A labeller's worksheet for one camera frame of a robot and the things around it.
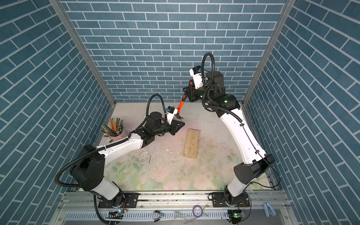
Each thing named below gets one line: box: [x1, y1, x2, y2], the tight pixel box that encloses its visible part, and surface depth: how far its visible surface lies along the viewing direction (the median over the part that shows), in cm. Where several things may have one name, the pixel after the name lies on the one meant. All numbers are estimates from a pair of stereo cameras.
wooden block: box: [183, 128, 200, 159], surface depth 93 cm
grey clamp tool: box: [262, 202, 277, 218], surface depth 72 cm
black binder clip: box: [152, 210, 165, 223], surface depth 71 cm
